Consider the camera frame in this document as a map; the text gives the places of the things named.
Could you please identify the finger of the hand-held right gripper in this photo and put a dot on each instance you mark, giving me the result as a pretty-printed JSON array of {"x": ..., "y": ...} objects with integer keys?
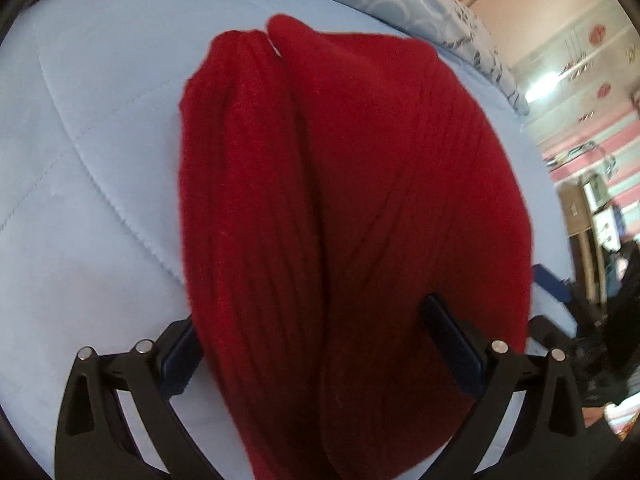
[
  {"x": 550, "y": 282},
  {"x": 550, "y": 335}
]

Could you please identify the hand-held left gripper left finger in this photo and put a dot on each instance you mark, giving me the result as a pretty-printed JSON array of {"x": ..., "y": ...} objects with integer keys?
[{"x": 180, "y": 360}]

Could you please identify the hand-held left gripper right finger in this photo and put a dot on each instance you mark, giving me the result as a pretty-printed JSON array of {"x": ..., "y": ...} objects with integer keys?
[{"x": 450, "y": 340}]

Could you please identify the red knitted sweater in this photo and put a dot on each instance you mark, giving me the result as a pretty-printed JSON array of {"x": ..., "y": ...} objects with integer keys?
[{"x": 350, "y": 210}]

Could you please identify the wooden dresser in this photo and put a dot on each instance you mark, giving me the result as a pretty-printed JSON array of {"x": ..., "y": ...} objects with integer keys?
[{"x": 575, "y": 210}]

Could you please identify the green box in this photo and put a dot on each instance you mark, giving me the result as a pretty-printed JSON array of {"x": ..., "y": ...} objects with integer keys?
[{"x": 595, "y": 192}]

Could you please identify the metal desk lamp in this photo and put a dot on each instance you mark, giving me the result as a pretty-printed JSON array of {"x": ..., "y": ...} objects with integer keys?
[{"x": 582, "y": 152}]

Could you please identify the light blue bed quilt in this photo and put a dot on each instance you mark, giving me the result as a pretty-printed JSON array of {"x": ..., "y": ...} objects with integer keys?
[{"x": 100, "y": 185}]

